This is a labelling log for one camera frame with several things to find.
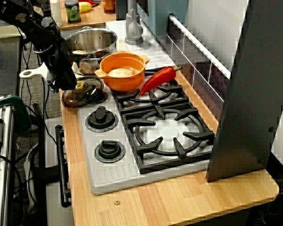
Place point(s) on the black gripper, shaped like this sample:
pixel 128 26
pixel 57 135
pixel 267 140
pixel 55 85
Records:
pixel 59 61

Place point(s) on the glass lid with yellow knob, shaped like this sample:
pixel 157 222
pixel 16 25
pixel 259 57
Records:
pixel 85 99

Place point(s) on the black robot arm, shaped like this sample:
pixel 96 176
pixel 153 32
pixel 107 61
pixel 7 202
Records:
pixel 26 21

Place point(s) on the light wooden cutting board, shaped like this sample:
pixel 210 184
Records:
pixel 35 73

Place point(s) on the yellow toy food piece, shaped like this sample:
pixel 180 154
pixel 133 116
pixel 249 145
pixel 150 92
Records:
pixel 81 52

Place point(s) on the black stove knob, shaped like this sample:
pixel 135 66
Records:
pixel 109 150
pixel 101 120
pixel 101 97

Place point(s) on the stainless steel pot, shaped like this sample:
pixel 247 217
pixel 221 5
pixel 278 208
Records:
pixel 94 40

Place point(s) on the green clamp tool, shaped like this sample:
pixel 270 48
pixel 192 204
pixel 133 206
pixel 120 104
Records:
pixel 19 110

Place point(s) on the black table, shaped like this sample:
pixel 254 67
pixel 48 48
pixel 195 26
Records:
pixel 4 77

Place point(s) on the orange and white toy food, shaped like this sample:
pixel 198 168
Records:
pixel 121 72

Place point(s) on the orange plastic pot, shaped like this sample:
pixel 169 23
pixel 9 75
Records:
pixel 123 81

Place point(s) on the black burner grate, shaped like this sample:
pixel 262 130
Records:
pixel 141 148
pixel 129 96

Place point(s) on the wooden side table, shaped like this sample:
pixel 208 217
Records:
pixel 92 20

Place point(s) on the white plastic bottle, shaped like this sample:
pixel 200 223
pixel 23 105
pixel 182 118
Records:
pixel 57 11

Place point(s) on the green labelled can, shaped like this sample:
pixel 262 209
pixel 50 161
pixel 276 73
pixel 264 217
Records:
pixel 72 11

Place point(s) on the yellow mustard bottle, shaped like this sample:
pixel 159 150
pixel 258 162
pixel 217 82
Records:
pixel 85 7

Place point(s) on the red bowl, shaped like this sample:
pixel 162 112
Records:
pixel 90 2

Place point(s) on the grey toy faucet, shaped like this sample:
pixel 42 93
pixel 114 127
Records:
pixel 133 30

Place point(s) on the brown jar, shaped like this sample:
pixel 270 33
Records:
pixel 109 6

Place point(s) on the dark box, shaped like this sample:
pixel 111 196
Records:
pixel 120 9

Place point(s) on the white sink drainboard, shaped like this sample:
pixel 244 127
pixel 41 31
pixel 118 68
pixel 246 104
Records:
pixel 153 54

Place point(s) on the red toy pepper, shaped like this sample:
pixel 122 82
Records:
pixel 158 78

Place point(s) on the grey toy stove plate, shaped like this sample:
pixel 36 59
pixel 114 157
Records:
pixel 108 174

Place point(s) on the teal blue cabinet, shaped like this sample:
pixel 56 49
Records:
pixel 160 18

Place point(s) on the white toy oven cabinet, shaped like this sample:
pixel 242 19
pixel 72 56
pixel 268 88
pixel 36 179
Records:
pixel 54 212

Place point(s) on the brass countertop screw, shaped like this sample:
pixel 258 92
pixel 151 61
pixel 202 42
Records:
pixel 117 202

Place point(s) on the dark tile backsplash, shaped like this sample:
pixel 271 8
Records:
pixel 202 77

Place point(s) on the silver metal rail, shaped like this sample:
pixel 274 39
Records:
pixel 2 164

